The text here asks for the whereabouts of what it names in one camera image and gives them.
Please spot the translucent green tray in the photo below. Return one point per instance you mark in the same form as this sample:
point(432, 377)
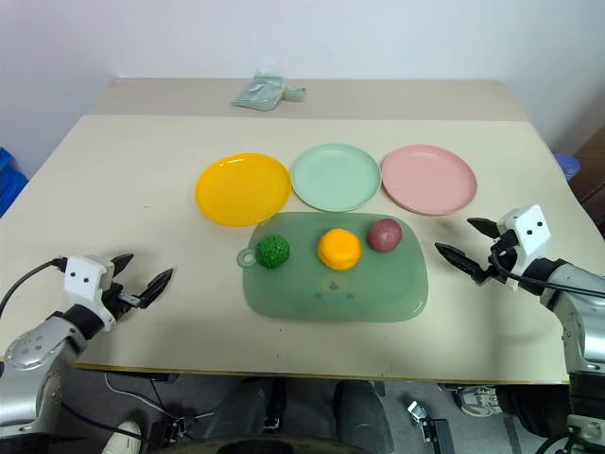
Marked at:
point(331, 295)

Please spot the green toy vegetable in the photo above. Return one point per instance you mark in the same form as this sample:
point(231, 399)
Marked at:
point(272, 251)

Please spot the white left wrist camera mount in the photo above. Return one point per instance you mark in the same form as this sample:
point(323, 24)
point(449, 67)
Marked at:
point(84, 280)

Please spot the purple fruit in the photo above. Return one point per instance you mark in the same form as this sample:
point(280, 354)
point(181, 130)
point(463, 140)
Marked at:
point(385, 235)

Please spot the orange fruit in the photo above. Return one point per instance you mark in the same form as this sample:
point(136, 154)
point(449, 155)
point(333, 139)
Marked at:
point(339, 249)

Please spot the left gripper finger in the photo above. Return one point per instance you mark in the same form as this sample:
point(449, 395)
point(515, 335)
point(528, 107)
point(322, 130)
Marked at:
point(158, 285)
point(122, 263)

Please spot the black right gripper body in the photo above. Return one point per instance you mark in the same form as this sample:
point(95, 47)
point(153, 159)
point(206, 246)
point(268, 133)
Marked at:
point(502, 257)

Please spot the small pale green pouch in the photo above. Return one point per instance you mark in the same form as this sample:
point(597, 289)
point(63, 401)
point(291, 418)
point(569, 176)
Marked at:
point(297, 93)

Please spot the light green plate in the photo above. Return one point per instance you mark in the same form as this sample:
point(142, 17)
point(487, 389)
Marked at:
point(335, 177)

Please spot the blue plastic crate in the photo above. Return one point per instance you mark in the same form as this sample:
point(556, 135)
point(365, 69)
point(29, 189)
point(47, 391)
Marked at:
point(10, 182)

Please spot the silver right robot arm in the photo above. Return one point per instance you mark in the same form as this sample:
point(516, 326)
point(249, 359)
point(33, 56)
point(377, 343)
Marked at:
point(579, 312)

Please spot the pale green plastic packet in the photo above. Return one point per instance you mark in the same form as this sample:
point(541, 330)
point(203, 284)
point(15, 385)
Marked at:
point(257, 92)

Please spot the dark rounded leg shape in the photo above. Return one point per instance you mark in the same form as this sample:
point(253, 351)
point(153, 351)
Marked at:
point(246, 411)
point(361, 416)

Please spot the black pedal box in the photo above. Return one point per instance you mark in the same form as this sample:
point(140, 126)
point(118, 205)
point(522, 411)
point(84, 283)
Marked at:
point(172, 428)

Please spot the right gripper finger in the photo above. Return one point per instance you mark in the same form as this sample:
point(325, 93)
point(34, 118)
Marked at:
point(456, 257)
point(484, 227)

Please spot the pink plate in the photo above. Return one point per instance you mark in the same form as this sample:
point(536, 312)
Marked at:
point(428, 179)

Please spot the yellow plate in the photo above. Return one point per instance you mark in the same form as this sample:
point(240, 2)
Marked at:
point(242, 188)

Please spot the blue round stool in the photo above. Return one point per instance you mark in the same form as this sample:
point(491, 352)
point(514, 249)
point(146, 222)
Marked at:
point(566, 165)

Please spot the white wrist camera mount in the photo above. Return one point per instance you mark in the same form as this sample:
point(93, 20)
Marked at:
point(531, 232)
point(84, 280)

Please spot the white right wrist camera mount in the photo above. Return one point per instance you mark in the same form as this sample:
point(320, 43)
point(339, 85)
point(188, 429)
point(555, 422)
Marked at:
point(531, 232)

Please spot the silver metal clamp bracket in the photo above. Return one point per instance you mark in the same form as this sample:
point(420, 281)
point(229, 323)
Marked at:
point(425, 421)

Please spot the white shoe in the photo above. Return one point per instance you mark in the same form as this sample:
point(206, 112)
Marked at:
point(120, 437)

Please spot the brown cardboard box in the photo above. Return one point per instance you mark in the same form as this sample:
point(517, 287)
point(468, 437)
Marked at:
point(592, 170)

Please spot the grey white sneaker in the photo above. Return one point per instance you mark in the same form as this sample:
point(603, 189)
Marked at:
point(477, 399)

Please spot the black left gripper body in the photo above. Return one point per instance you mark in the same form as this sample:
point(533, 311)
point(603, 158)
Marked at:
point(118, 302)

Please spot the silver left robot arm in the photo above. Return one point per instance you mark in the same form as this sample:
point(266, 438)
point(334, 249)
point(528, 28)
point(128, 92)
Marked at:
point(35, 347)

